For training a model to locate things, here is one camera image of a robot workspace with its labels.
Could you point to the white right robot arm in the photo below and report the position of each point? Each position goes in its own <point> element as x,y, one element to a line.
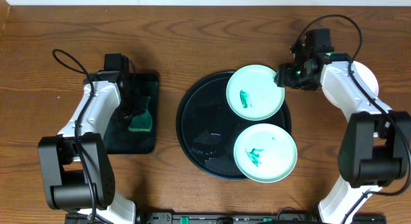
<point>375,150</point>

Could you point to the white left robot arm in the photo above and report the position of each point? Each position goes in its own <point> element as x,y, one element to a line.
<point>76,170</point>

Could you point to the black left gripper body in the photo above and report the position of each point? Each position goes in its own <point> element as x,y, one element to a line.
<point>134,106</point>

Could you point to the black rectangular tray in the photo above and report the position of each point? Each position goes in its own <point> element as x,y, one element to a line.
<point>118,139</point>

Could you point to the yellow green-stained sponge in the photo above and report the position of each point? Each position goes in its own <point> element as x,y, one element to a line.
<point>143,121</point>

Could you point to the black round tray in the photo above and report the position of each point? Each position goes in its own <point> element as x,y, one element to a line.
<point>207,128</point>

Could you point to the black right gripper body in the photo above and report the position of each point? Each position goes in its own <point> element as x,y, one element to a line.
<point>297,77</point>

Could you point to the white plate with green stain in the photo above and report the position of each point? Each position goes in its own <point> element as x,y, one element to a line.
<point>366,75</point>

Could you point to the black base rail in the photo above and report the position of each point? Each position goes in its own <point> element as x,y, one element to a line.
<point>288,217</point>

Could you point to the mint plate with green stain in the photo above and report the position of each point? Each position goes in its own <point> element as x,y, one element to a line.
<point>265,153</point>

